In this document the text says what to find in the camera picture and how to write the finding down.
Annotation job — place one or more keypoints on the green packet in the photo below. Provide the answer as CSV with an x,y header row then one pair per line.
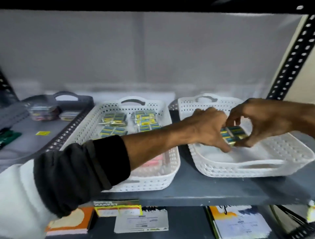
x,y
8,137

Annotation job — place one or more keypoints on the white paper label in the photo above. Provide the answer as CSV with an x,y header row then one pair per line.
x,y
141,221

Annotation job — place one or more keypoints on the person's left forearm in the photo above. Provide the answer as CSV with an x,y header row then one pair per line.
x,y
147,145

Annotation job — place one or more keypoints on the person's right hand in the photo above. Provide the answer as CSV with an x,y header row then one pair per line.
x,y
268,118

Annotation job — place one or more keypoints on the yellow green shelf label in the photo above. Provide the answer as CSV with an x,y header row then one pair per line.
x,y
118,209

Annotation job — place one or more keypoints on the grey shelf board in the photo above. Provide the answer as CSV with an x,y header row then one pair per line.
x,y
221,189

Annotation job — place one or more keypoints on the empty white perforated basket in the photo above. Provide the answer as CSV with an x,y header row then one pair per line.
x,y
270,155

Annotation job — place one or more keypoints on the yellow white notebook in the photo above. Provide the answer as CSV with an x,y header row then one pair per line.
x,y
238,222

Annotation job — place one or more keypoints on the orange white notebook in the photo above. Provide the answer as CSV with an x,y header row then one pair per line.
x,y
71,221

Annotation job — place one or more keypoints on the black overhead shelf edge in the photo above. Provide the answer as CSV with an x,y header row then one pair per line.
x,y
147,5

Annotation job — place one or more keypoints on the multicoloured wrapped pack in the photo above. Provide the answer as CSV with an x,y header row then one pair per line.
x,y
44,112

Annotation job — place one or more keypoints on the small striped wrapped pack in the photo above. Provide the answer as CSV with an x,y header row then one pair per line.
x,y
69,115

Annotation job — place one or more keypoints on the person's right forearm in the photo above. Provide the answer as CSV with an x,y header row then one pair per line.
x,y
304,118

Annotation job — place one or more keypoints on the grey perforated basket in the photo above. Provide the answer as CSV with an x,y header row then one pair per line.
x,y
27,142

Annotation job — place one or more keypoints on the small yellow packet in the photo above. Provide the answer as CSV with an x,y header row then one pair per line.
x,y
43,133

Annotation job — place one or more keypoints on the person's left thumb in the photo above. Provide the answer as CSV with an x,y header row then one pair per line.
x,y
221,145

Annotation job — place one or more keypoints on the person's right thumb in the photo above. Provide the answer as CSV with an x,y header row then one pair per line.
x,y
247,141

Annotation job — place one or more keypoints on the white jacket sleeve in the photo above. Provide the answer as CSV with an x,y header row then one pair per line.
x,y
17,202

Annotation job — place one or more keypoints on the white perforated basket with packs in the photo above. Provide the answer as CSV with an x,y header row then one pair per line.
x,y
91,128

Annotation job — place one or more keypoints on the yellow green matchbox pack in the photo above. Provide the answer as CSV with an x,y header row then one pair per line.
x,y
233,134
112,131
144,117
113,119
150,127

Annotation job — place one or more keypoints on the pink packet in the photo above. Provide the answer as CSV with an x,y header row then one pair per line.
x,y
153,161

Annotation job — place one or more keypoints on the person's left hand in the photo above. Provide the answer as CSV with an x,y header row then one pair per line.
x,y
206,126

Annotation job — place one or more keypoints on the black diagonal rack brace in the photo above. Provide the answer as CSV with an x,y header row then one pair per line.
x,y
295,221

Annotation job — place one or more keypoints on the black perforated rack post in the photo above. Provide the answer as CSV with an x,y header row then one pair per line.
x,y
6,91
292,59

